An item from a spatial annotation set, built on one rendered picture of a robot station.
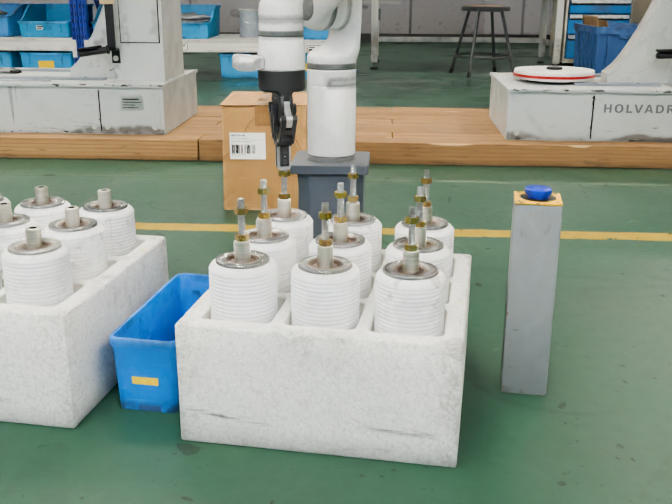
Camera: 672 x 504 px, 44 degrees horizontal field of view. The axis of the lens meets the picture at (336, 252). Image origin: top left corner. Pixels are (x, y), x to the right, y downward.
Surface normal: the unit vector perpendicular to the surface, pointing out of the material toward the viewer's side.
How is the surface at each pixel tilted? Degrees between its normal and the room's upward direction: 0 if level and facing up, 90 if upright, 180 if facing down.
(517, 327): 90
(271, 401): 90
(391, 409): 90
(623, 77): 90
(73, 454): 0
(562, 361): 0
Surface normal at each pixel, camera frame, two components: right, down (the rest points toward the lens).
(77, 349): 0.98, 0.06
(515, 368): -0.18, 0.30
